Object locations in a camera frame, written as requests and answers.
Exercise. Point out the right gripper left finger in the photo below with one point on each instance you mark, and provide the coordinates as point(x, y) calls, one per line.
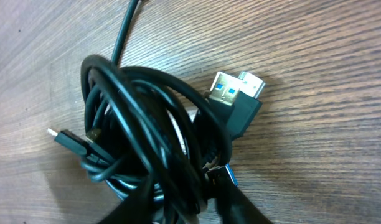
point(137, 208)

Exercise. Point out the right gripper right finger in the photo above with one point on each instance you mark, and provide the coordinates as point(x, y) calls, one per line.
point(230, 202)

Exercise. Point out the black USB cable blue plug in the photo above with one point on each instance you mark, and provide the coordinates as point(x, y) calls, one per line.
point(144, 123)

